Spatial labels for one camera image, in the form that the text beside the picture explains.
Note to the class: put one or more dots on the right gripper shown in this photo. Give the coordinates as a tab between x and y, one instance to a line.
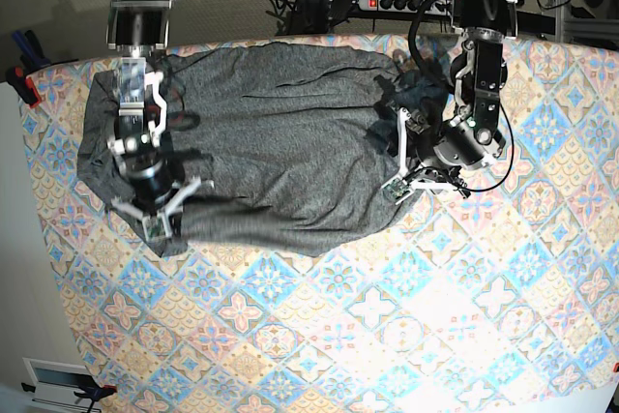
160	190

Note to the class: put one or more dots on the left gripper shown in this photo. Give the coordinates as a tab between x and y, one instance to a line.
418	166

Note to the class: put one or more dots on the grey t-shirt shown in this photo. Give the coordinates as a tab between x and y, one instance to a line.
292	143

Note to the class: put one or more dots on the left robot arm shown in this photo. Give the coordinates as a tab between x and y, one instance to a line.
470	138

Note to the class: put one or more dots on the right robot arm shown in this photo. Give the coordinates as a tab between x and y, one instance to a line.
139	29

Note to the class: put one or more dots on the patterned tablecloth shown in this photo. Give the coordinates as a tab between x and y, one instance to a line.
507	297

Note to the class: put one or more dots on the red black clamp upper left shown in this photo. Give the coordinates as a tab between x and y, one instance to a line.
23	85

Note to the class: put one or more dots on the black clamp lower left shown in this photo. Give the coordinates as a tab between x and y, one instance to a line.
92	392

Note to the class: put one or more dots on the white floor vent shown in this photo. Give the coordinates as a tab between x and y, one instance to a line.
62	374

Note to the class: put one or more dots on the blue handled clamp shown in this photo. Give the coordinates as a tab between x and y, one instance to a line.
32	54

